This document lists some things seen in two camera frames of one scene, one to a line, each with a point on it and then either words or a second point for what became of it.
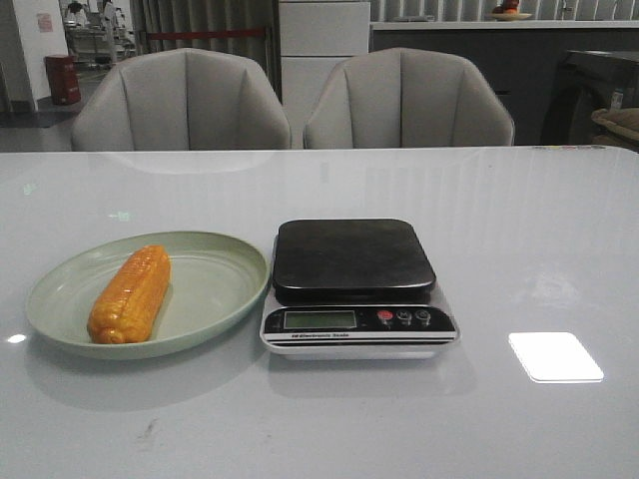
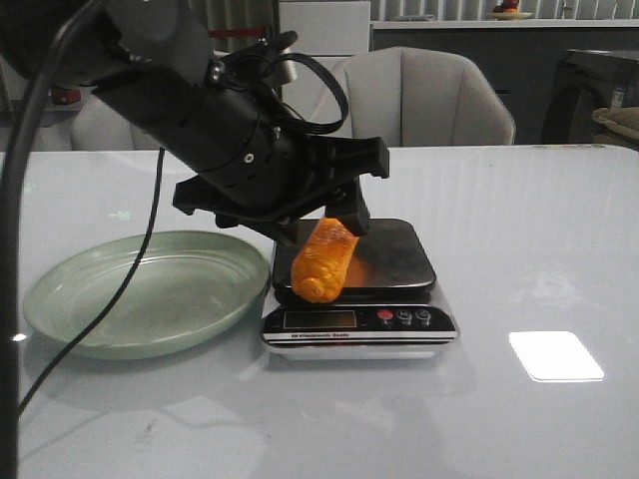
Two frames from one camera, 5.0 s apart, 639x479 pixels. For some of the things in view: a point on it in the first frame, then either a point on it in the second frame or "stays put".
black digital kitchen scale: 354,289 stays put
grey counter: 520,58 stays put
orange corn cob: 131,296 to 322,260
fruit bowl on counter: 508,11 stays put
